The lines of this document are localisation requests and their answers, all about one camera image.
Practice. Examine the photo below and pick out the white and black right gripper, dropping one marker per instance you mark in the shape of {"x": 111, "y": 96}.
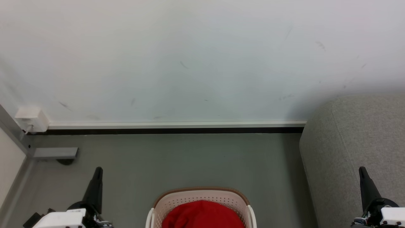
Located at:
{"x": 390, "y": 217}

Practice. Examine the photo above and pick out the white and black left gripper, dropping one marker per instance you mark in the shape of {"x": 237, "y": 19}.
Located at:
{"x": 63, "y": 219}

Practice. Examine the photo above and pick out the red garment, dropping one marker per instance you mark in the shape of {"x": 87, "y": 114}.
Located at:
{"x": 202, "y": 215}

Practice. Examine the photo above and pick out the grey fabric sofa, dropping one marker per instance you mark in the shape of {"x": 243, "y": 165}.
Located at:
{"x": 348, "y": 142}

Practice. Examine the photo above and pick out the black caster wheel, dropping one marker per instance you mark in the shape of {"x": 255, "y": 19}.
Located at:
{"x": 65, "y": 161}

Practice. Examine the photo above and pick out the grey metal partition foot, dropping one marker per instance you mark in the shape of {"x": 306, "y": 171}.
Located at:
{"x": 55, "y": 153}

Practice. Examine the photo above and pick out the grey metal table leg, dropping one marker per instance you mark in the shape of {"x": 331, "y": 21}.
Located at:
{"x": 9, "y": 158}

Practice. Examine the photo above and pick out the cream perforated plastic laundry basket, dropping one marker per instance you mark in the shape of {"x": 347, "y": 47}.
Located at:
{"x": 190, "y": 198}

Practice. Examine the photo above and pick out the white and black baseboard strip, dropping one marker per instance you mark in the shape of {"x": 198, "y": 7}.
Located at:
{"x": 177, "y": 127}

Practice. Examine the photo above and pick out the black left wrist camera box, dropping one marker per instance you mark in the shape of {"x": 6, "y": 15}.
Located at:
{"x": 31, "y": 219}

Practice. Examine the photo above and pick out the white wall power adapter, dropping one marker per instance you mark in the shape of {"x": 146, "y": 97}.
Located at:
{"x": 31, "y": 118}

